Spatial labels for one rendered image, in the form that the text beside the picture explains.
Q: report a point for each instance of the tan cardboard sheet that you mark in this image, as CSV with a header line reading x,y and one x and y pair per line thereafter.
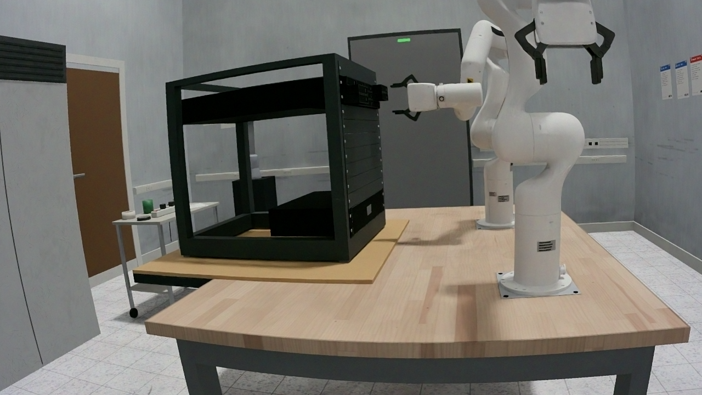
x,y
363,268

